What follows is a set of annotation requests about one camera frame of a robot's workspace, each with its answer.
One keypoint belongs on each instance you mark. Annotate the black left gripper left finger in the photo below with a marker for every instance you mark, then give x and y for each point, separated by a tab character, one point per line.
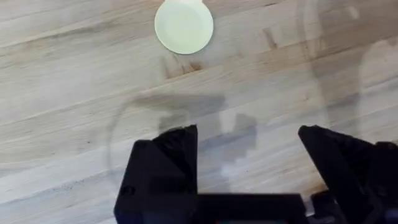
168	168

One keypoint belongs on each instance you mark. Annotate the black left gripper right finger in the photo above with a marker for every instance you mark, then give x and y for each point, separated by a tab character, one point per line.
348	165

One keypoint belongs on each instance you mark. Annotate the pale green round plate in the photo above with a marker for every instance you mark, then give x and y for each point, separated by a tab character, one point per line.
184	28

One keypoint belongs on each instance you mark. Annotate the white round plate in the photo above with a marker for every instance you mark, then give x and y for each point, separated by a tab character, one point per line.
183	1

